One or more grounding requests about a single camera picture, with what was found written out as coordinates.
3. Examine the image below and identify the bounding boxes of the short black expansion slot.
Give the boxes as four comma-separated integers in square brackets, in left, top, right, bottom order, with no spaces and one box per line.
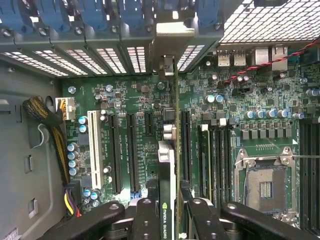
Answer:
[144,111,155,136]

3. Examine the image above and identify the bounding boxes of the white expansion slot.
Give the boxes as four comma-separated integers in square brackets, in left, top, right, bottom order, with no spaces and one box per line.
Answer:
[86,109,104,191]

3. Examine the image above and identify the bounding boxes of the silver USB port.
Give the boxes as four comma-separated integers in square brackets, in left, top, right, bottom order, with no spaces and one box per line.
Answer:
[233,49,248,67]
[216,49,231,68]

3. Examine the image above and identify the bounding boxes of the metal socket cover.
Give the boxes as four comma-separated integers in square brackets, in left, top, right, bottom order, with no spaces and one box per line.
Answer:
[274,209,301,223]

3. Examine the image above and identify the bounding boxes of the perforated metal slot cover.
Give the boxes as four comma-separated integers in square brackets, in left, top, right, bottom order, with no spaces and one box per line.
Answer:
[126,46,147,74]
[64,48,108,76]
[32,49,89,76]
[95,47,128,75]
[176,44,206,73]
[0,51,69,78]

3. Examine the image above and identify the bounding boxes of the yellow black power cable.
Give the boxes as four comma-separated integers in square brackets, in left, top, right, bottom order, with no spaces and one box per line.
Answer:
[22,96,76,191]

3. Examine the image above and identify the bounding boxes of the RAM slot black clips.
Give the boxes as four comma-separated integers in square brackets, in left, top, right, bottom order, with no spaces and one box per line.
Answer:
[225,118,234,208]
[299,118,309,230]
[315,118,320,230]
[211,118,220,207]

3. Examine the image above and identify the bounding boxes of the silver rear port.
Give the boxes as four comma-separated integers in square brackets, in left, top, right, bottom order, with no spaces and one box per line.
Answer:
[252,46,270,66]

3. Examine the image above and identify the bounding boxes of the red black twisted wire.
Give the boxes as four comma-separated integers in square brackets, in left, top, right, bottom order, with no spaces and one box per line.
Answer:
[223,37,320,85]

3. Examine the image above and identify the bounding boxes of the black open PC case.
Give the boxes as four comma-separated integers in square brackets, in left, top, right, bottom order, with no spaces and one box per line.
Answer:
[0,0,320,240]

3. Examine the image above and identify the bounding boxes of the long black expansion slot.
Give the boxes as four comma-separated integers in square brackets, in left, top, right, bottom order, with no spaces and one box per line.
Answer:
[126,112,141,194]
[106,112,124,195]
[180,110,193,183]

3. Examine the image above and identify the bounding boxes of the silver ethernet port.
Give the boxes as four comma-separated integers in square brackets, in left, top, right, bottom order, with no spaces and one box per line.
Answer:
[271,44,289,73]

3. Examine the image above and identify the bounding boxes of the thin locking lever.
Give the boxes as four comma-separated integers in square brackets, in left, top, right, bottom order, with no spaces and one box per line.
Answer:
[289,154,320,160]

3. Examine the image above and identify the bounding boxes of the coloured wire bundle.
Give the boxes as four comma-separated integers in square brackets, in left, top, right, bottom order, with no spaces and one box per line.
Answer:
[63,180,83,218]

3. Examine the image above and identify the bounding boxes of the RAM slot white clips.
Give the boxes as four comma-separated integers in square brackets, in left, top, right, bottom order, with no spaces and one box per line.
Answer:
[218,118,227,208]
[307,118,317,230]

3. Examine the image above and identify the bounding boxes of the blue slot retaining clip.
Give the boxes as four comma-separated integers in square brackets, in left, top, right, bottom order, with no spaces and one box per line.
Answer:
[79,0,112,32]
[36,0,76,33]
[197,0,225,30]
[0,0,35,35]
[117,0,147,32]

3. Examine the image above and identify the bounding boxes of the green motherboard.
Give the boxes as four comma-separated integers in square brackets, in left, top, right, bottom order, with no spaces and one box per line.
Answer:
[59,46,320,232]

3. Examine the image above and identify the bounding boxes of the CPU socket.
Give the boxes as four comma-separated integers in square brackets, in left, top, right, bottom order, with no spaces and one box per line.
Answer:
[233,146,301,216]

